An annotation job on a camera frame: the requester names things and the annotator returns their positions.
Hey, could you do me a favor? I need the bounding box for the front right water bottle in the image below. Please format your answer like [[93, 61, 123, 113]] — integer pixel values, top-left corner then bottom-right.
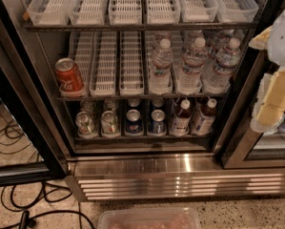
[[201, 38, 241, 94]]

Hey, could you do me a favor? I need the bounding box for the water bottle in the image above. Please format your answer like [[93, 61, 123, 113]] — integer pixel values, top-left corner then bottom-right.
[[201, 38, 241, 94], [150, 38, 173, 94], [178, 37, 208, 94]]

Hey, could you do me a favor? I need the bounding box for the shelf empty tray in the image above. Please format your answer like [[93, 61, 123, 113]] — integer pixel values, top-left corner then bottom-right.
[[119, 31, 144, 95], [90, 31, 117, 97]]

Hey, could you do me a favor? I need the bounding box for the red coke can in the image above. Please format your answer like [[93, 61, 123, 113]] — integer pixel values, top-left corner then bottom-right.
[[55, 58, 85, 97]]

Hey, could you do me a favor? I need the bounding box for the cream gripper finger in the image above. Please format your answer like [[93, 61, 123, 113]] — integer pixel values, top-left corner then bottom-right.
[[249, 26, 272, 51], [254, 68, 285, 127]]

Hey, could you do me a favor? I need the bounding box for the clear plastic container on floor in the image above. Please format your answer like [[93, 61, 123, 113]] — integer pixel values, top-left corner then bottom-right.
[[97, 207, 201, 229]]

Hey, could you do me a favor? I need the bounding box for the shelf plastic tray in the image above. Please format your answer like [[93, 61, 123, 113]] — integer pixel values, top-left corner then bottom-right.
[[216, 0, 258, 23], [27, 0, 71, 26], [146, 0, 181, 25], [109, 0, 142, 25], [69, 0, 108, 26], [179, 0, 218, 23]]

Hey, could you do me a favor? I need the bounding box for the front left water bottle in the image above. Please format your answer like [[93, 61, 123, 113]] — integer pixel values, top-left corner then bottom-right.
[[150, 38, 173, 94]]

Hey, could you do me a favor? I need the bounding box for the stainless steel fridge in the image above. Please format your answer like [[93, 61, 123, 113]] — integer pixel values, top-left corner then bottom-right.
[[0, 0, 285, 202]]

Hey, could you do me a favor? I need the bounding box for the blue pepsi can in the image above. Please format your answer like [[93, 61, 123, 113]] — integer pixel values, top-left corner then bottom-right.
[[149, 109, 166, 136], [125, 109, 143, 136]]

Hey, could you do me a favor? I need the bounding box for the blue pepsi can front right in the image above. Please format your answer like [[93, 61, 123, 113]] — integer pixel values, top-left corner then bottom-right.
[[149, 109, 166, 136]]

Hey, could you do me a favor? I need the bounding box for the brown tea bottle right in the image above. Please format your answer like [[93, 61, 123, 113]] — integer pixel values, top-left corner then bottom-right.
[[192, 98, 217, 135]]

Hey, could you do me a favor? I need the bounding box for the middle shelf empty tray left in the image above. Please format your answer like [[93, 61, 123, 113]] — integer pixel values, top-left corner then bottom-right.
[[90, 31, 117, 97]]

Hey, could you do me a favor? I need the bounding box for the brown tea bottle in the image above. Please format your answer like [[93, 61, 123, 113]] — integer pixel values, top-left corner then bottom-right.
[[192, 98, 217, 135], [170, 99, 192, 136]]

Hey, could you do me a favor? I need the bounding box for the black cable on floor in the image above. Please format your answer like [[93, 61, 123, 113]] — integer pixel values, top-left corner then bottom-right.
[[0, 117, 96, 229]]

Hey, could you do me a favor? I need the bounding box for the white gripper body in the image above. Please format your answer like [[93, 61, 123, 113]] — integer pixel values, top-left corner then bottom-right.
[[267, 10, 285, 67]]

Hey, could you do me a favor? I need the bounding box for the brown tea bottle left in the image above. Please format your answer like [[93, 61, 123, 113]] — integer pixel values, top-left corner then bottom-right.
[[170, 99, 192, 136]]

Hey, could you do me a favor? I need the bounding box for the open glass fridge door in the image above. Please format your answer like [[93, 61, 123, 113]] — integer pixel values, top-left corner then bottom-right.
[[0, 41, 66, 187]]

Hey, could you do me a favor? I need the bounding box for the green soda can front left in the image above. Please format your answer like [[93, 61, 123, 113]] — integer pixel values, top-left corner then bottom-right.
[[75, 111, 97, 138]]

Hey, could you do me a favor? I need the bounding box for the front middle water bottle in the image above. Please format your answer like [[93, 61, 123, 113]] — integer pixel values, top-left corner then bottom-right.
[[178, 37, 208, 94]]

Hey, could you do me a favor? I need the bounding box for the middle shelf empty tray right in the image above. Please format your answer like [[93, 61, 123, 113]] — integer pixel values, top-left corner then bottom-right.
[[119, 31, 144, 95]]

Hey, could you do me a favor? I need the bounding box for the green soda can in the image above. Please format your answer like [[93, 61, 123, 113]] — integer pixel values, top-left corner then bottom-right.
[[101, 111, 120, 138], [75, 111, 97, 138]]

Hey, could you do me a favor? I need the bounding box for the blue pepsi can front left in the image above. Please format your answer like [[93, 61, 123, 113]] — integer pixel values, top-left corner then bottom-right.
[[125, 109, 143, 136]]

